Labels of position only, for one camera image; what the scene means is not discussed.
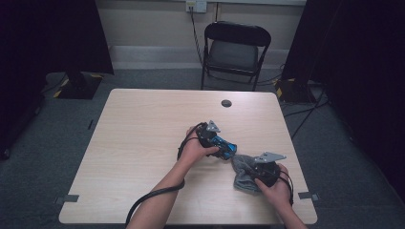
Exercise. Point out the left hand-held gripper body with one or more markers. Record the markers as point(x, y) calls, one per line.
point(207, 136)

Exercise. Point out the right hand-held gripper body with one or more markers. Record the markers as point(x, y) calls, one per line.
point(269, 173)

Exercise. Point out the blue toy car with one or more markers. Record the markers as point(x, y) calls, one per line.
point(227, 147)

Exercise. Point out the grey cloth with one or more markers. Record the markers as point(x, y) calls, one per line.
point(243, 178)

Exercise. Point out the person's left hand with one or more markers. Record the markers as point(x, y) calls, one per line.
point(192, 152)

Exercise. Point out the person's right hand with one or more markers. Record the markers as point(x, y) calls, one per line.
point(280, 192)

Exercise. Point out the black table grommet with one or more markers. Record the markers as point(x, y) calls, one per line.
point(226, 103)

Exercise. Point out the grey tape piece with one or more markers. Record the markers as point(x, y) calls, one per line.
point(308, 196)
point(68, 198)

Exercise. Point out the black stand base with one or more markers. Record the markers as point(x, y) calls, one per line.
point(79, 86)
point(294, 92)

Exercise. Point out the black folding chair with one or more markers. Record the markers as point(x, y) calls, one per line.
point(234, 55)

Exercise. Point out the black curtain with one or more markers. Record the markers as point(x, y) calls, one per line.
point(47, 47)
point(366, 63)

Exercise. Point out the white wall socket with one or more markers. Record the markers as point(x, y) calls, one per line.
point(196, 6)

